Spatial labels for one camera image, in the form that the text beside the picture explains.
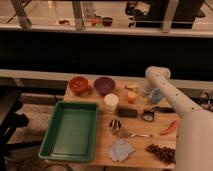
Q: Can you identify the yellow red apple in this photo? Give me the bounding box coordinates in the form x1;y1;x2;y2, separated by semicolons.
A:
126;91;137;103

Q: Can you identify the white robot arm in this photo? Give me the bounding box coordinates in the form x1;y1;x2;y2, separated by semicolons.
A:
141;66;213;171

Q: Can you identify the purple bowl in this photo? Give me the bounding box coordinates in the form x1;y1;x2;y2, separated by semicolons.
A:
94;77;115;96

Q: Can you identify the white paper cup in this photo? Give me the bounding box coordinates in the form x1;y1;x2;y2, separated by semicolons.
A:
104;94;119;112

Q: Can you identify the yellow banana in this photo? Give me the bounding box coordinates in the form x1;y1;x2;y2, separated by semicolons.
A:
125;85;139;91

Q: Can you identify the orange bowl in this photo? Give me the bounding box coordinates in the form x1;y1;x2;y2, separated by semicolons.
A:
69;76;89;94

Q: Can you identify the black rectangular block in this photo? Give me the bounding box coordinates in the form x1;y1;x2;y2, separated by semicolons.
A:
117;108;138;118

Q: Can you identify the metal cup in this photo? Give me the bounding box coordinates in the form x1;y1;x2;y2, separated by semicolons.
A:
109;119;122;135

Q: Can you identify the blue plastic bottle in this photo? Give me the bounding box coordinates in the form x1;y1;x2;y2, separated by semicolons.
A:
151;88;163;104

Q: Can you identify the wooden table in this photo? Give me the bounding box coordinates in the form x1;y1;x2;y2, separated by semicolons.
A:
63;88;178;169

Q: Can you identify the metal spoon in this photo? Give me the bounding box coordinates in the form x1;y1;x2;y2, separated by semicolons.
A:
124;133;153;138

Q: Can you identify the green plastic tray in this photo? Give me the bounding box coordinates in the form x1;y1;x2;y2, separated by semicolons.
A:
39;102;99;162

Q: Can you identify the dark bowl in background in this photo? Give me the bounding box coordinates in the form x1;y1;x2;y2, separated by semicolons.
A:
102;17;113;26

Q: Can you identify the light blue cloth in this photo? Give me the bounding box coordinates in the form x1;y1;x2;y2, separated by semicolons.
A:
108;140;134;162

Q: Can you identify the red chili pepper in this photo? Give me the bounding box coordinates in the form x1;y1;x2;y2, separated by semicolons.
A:
160;120;179;135

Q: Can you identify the bunch of dark grapes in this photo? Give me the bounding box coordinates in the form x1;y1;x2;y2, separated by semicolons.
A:
146;144;176;164

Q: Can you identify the black handled tool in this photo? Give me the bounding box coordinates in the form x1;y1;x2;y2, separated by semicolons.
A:
152;106;175;113

